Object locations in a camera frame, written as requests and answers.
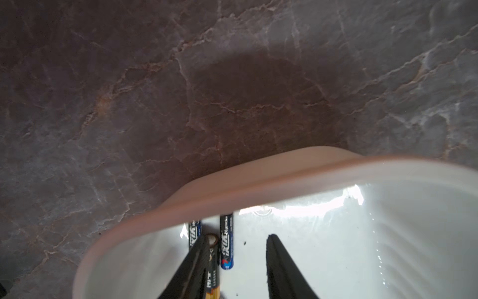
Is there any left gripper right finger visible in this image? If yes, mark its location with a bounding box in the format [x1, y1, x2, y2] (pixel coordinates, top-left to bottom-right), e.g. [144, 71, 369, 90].
[266, 234, 319, 299]

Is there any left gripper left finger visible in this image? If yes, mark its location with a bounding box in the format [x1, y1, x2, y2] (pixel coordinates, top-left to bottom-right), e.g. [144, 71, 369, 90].
[158, 235, 210, 299]

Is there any black gold AA battery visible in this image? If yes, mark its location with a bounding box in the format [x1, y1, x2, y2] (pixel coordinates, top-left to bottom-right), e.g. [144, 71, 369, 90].
[205, 234, 220, 299]

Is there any white oval storage tray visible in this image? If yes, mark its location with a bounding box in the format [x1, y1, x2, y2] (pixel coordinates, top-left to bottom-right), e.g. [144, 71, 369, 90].
[72, 147, 478, 299]

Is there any black battery tray left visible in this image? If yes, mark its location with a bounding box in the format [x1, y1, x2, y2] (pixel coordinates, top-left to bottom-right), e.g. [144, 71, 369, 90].
[187, 221, 202, 249]

